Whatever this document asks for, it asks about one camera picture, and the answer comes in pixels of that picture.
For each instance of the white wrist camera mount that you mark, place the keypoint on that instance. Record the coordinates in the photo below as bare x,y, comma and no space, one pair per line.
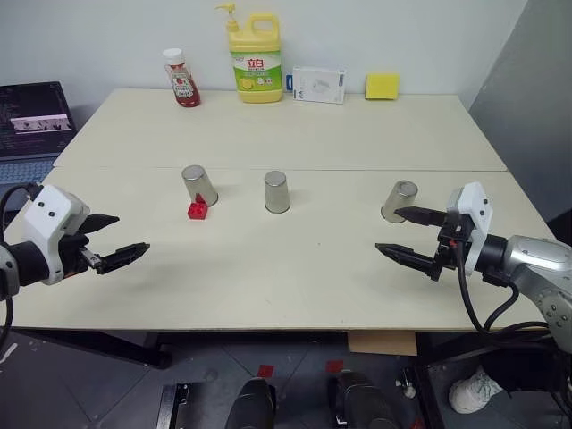
473,201
47,219

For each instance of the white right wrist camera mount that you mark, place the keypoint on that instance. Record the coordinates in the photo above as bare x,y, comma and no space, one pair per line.
473,201

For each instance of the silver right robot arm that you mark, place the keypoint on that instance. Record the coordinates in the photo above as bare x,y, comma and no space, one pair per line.
527,261

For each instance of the dark rounded shape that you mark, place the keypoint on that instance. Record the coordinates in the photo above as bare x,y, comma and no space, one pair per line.
362,400
252,402

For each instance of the black metal bracket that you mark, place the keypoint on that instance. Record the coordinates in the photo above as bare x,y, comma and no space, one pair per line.
175,404

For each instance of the white sneaker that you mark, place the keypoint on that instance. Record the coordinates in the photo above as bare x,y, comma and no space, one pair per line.
473,393

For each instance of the red floor tape square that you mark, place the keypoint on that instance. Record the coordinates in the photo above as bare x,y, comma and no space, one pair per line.
266,370

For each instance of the yellow detergent pump bottle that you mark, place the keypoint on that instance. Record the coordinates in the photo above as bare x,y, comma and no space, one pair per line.
257,71

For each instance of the steel cup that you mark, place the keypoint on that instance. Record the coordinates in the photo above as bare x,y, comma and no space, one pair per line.
277,192
400,196
199,183

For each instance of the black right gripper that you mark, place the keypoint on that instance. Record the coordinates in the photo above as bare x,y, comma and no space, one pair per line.
449,250

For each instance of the red ketchup bottle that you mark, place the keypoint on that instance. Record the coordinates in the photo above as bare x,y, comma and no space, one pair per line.
184,85

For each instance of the red toy brick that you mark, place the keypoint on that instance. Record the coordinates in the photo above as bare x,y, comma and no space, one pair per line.
197,212

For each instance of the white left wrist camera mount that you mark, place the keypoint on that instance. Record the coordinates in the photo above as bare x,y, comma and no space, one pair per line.
47,219

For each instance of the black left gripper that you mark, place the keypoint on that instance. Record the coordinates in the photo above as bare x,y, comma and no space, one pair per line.
71,250

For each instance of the black table leg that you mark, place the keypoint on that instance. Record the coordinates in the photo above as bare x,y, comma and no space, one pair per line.
430,380
98,345

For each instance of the open laptop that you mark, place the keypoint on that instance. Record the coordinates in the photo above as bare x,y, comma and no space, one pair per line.
31,116

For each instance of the white cardboard box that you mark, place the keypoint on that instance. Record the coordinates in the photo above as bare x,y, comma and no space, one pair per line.
318,86

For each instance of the yellow sponge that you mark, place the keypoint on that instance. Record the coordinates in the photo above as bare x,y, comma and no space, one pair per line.
381,86

